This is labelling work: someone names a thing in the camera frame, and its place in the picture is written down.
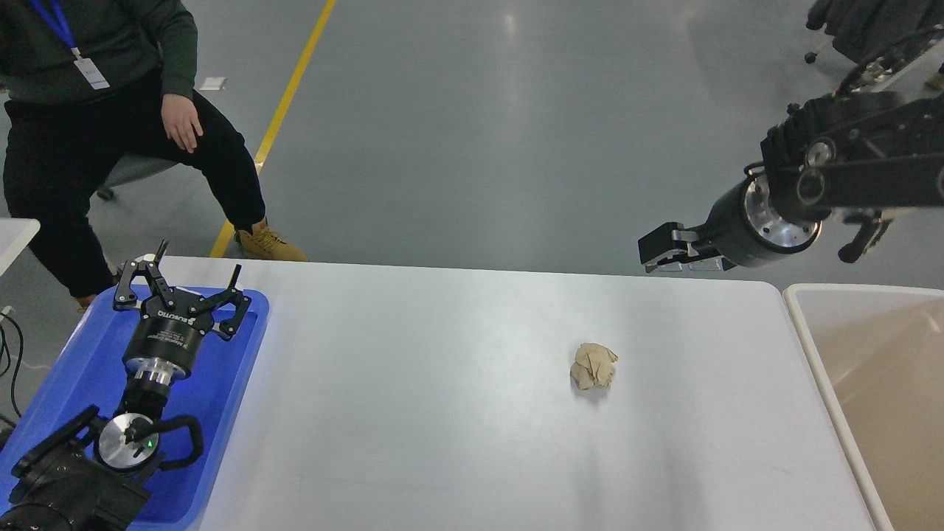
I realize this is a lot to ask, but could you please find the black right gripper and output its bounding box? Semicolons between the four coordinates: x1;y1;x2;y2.
638;176;822;274

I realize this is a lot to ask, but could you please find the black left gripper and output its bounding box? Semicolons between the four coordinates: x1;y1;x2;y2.
112;240;251;381

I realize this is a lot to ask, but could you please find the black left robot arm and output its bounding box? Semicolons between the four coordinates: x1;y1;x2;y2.
2;246;268;530

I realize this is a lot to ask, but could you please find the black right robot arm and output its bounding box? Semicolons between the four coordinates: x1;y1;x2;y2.
638;54;942;273

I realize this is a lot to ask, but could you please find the person's left hand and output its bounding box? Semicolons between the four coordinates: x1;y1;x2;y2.
161;94;204;154

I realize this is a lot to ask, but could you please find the blue plastic tray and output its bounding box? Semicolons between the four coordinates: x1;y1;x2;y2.
1;290;270;530

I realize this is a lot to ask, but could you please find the office chair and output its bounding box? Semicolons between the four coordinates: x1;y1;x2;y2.
97;153;178;201

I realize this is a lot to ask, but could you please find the crumpled beige paper ball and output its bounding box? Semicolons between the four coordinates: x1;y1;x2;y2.
569;342;618;391

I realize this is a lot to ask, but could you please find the white side table corner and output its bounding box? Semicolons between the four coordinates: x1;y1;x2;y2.
0;216;41;275

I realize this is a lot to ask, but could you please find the beige plastic bin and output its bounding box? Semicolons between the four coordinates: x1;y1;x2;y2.
783;283;943;530

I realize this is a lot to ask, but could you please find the seated person in dark clothes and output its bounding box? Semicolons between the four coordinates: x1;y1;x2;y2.
1;1;308;310

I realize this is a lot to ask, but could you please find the dark jacket on rack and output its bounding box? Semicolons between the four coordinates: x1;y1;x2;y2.
805;1;943;63

